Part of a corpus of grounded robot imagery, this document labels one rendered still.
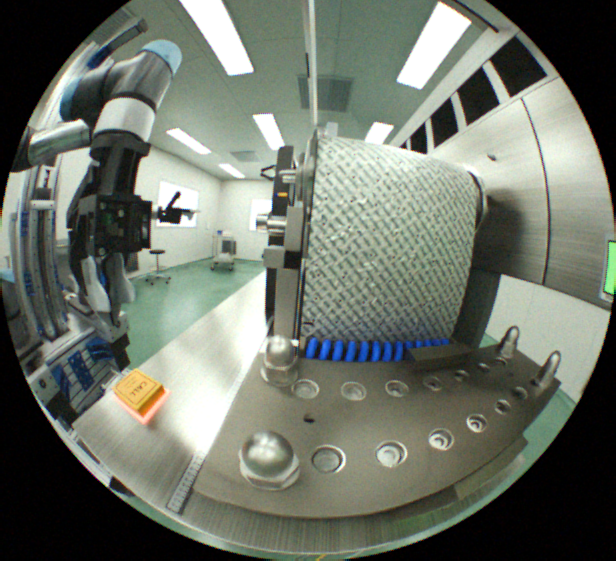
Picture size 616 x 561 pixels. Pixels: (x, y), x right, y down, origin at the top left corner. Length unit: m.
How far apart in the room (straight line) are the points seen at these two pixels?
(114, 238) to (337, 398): 0.26
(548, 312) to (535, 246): 2.45
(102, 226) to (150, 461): 0.27
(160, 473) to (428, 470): 0.27
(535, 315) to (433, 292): 2.63
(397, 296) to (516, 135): 0.35
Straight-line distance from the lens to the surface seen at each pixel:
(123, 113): 0.24
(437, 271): 0.26
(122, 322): 0.98
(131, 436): 0.34
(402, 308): 0.25
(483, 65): 0.54
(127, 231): 0.21
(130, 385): 0.37
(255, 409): 0.17
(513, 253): 0.36
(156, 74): 0.27
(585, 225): 0.32
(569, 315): 2.70
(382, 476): 0.15
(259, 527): 0.27
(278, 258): 0.28
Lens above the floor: 1.17
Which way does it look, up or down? 7 degrees down
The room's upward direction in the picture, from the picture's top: 5 degrees clockwise
